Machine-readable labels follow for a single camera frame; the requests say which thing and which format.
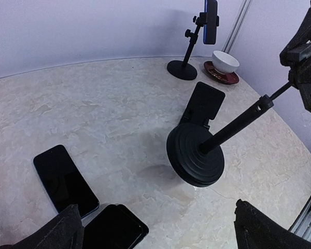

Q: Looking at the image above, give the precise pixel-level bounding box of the black round-base pole stand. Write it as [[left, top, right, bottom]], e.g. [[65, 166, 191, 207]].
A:
[[166, 12, 207, 80]]

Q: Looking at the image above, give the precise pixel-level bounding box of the black smartphone blue edge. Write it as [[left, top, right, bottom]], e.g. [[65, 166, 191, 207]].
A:
[[33, 145, 100, 218]]

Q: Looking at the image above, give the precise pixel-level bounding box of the red round saucer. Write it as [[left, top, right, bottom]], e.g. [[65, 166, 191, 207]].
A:
[[203, 61, 239, 85]]

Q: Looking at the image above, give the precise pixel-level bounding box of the blue-edged black smartphone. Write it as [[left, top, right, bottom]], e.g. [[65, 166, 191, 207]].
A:
[[203, 0, 219, 45]]

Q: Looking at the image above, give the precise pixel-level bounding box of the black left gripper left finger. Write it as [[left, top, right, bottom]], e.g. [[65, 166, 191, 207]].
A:
[[0, 204, 84, 248]]

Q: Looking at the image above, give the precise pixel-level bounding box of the black folding phone stand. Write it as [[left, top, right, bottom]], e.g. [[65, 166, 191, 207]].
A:
[[179, 81, 225, 130]]

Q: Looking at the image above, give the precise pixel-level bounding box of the black smartphone silver edge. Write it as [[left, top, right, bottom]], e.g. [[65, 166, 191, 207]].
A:
[[82, 204, 149, 249]]

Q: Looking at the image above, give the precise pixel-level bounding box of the white ceramic bowl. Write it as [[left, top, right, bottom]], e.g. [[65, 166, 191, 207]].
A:
[[212, 50, 240, 74]]

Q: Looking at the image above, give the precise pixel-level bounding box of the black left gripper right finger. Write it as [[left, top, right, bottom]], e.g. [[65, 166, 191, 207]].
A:
[[234, 199, 311, 248]]

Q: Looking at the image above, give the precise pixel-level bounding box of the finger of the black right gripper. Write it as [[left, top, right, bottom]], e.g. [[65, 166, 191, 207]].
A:
[[288, 60, 311, 113], [279, 1, 311, 66]]

